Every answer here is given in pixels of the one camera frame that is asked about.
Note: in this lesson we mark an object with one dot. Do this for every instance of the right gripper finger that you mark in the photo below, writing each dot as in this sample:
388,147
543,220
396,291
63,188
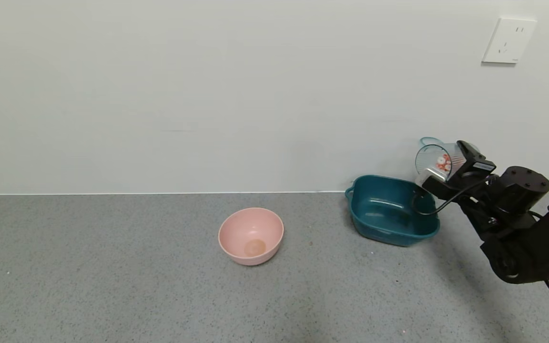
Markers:
469,152

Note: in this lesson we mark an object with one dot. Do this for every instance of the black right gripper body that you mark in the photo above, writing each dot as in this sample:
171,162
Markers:
471,160

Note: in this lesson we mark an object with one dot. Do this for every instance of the orange white shrimp pieces heap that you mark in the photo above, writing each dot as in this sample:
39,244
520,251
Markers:
442,163

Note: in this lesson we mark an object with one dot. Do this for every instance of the clear ribbed teal-tinted cup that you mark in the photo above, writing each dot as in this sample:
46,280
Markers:
427,159

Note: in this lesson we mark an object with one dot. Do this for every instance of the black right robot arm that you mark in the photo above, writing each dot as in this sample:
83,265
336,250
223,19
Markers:
527,190

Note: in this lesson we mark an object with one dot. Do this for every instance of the pink plastic bowl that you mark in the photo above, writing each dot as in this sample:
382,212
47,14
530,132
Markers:
250,231

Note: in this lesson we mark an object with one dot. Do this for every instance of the teal plastic basin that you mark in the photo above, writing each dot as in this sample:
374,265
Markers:
379,214

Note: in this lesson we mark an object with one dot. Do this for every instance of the white black wrist camera box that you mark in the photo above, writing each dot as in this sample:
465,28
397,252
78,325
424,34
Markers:
446,189

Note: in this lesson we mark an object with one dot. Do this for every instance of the white wall socket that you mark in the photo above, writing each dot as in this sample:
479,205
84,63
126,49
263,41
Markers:
509,40

